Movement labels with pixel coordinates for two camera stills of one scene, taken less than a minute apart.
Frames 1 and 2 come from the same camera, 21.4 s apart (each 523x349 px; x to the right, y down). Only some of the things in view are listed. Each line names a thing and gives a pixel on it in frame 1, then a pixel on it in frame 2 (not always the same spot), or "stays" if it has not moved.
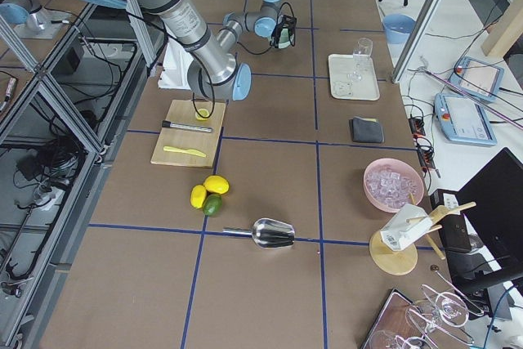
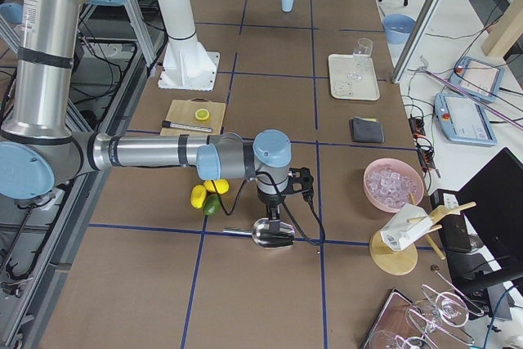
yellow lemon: [217, 184] stays
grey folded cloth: [366, 130] stays
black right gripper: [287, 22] -> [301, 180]
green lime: [212, 204] stays
